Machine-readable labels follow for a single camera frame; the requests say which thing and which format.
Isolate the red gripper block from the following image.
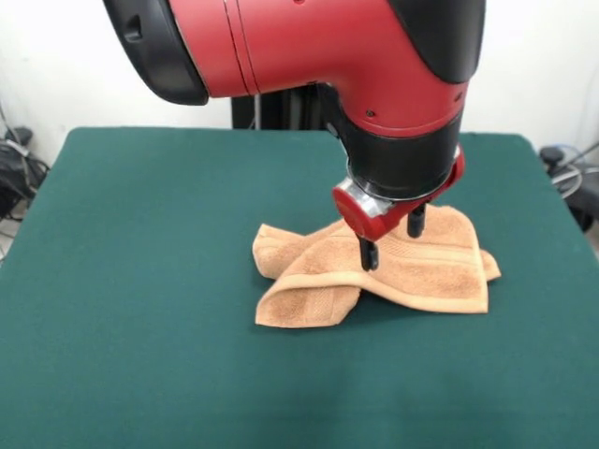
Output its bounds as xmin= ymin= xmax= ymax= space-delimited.
xmin=330 ymin=143 xmax=467 ymax=272

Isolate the orange terry towel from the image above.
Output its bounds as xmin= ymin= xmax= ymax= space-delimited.
xmin=251 ymin=203 xmax=503 ymax=329

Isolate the dark green table cloth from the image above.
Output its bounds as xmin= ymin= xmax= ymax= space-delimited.
xmin=0 ymin=125 xmax=599 ymax=449

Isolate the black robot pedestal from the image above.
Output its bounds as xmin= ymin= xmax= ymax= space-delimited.
xmin=231 ymin=83 xmax=333 ymax=131

